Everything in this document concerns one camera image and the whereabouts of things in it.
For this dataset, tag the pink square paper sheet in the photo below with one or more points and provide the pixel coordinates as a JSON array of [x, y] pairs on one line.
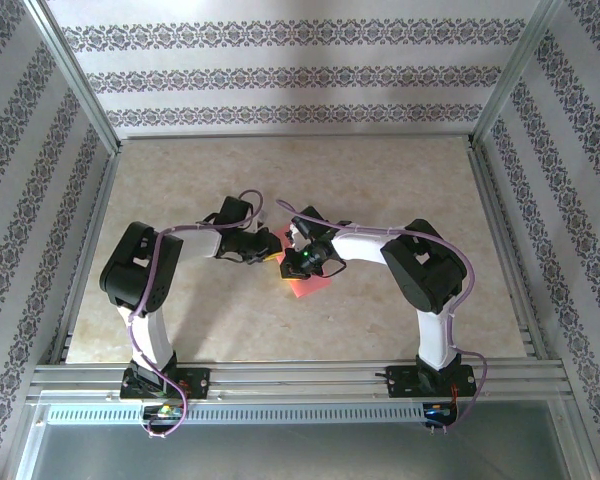
[[310, 287]]

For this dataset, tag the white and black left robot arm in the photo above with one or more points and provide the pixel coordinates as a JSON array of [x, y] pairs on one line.
[[140, 270]]

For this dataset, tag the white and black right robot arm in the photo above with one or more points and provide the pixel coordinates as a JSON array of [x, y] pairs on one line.
[[425, 270]]

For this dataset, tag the grey metal panel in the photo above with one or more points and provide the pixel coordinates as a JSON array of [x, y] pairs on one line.
[[300, 455]]

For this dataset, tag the small electronics board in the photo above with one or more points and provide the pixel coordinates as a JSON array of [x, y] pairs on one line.
[[165, 411], [437, 411]]

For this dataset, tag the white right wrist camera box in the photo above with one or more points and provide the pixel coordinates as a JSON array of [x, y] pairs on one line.
[[294, 235]]

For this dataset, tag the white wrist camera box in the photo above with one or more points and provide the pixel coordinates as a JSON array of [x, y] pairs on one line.
[[262, 217], [294, 235]]

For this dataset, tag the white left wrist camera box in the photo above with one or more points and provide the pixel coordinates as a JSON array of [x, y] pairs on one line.
[[262, 217]]

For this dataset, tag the long aluminium mounting rail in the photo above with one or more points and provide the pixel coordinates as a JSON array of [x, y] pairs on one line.
[[300, 377]]

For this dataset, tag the thin aluminium wall rail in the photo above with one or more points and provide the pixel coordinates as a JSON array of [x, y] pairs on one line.
[[295, 135]]

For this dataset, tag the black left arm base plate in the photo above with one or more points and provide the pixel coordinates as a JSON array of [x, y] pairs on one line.
[[200, 382]]

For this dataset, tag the aluminium side rail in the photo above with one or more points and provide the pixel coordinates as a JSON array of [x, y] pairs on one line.
[[495, 210], [96, 210]]

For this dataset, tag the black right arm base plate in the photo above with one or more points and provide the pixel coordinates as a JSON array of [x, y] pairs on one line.
[[402, 382]]

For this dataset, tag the aluminium frame post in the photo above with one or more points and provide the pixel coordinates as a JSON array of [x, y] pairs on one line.
[[511, 75], [74, 75]]

